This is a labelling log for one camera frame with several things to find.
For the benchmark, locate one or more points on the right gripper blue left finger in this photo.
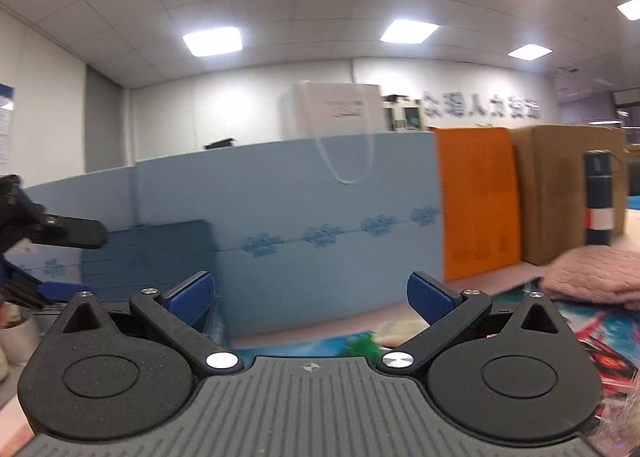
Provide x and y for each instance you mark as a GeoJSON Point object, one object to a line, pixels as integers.
{"type": "Point", "coordinates": [170, 317]}

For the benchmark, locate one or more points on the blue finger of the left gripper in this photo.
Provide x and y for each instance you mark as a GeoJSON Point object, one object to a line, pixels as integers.
{"type": "Point", "coordinates": [69, 232]}
{"type": "Point", "coordinates": [56, 291]}

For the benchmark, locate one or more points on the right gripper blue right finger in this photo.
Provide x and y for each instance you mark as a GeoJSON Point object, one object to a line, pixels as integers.
{"type": "Point", "coordinates": [452, 318]}

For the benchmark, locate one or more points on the dark blue plastic storage box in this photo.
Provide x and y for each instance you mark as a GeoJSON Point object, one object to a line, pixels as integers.
{"type": "Point", "coordinates": [161, 257]}

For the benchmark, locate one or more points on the white cup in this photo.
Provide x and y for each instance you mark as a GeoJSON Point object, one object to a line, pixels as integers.
{"type": "Point", "coordinates": [20, 341]}

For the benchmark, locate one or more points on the orange cardboard box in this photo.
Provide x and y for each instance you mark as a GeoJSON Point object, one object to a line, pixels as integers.
{"type": "Point", "coordinates": [481, 225]}

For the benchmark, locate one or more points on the pink knitted cloth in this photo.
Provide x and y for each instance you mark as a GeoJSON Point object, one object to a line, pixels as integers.
{"type": "Point", "coordinates": [595, 274]}

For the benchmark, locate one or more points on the colourful anime desk mat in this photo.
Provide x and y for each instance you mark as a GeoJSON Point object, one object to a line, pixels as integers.
{"type": "Point", "coordinates": [536, 371]}

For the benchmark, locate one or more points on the brown cardboard box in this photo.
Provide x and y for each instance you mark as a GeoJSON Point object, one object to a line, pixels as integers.
{"type": "Point", "coordinates": [552, 185]}

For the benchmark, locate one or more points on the dark spray can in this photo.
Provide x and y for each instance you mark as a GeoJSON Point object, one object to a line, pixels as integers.
{"type": "Point", "coordinates": [599, 209]}

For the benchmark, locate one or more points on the white appliance on shelf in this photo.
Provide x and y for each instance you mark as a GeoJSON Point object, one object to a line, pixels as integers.
{"type": "Point", "coordinates": [404, 114]}

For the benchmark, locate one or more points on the white paper gift bag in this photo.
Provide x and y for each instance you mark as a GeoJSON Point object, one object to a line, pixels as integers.
{"type": "Point", "coordinates": [316, 111]}

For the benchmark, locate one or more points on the blue wall notice board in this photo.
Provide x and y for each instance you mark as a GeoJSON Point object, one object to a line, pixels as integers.
{"type": "Point", "coordinates": [6, 120]}

